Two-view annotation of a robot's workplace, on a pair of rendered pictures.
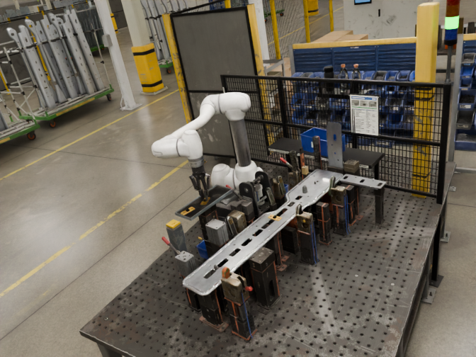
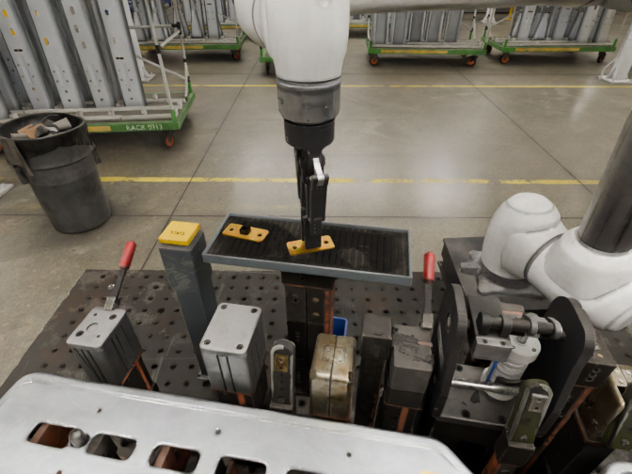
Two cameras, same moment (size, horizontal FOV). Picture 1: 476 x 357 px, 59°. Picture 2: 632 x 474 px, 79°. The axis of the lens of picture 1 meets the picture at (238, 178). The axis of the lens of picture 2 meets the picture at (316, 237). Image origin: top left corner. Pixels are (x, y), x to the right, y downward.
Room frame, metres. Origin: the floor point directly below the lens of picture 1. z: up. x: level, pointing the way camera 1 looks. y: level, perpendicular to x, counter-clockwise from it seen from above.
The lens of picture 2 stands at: (1.89, -0.24, 1.60)
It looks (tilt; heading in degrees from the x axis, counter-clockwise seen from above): 37 degrees down; 55
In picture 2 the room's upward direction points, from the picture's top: straight up
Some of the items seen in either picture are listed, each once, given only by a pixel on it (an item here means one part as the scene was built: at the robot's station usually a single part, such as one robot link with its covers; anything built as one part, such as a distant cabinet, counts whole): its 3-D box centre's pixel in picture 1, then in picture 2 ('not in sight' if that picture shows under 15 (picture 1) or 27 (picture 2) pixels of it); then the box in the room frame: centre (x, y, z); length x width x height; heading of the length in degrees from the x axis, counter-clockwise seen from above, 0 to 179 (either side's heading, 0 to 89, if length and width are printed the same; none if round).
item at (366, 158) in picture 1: (321, 151); not in sight; (2.91, -0.67, 1.01); 0.90 x 0.22 x 0.03; 45
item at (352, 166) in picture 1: (352, 184); not in sight; (2.57, -0.79, 0.88); 0.08 x 0.08 x 0.36; 45
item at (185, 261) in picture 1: (190, 282); (127, 381); (1.83, 0.36, 0.88); 0.11 x 0.10 x 0.36; 45
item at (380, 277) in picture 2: (205, 201); (309, 244); (2.21, 0.22, 1.16); 0.37 x 0.14 x 0.02; 135
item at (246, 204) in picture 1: (248, 227); (399, 407); (2.25, -0.01, 0.89); 0.13 x 0.11 x 0.38; 45
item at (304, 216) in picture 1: (307, 237); not in sight; (2.05, -0.34, 0.87); 0.12 x 0.09 x 0.35; 45
